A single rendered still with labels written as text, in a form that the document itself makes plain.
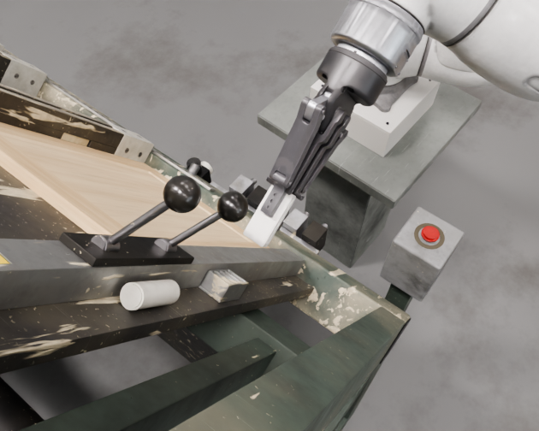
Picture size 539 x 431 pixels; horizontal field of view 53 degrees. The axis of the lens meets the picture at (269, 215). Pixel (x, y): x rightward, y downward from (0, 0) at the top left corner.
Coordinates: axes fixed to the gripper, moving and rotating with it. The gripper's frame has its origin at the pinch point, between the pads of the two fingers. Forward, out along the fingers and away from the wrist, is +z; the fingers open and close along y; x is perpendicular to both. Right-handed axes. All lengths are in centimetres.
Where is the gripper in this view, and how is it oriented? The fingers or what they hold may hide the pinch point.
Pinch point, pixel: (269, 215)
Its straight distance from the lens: 63.0
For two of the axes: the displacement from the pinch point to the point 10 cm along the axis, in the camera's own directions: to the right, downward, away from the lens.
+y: 3.4, 0.7, 9.4
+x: -7.9, -5.2, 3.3
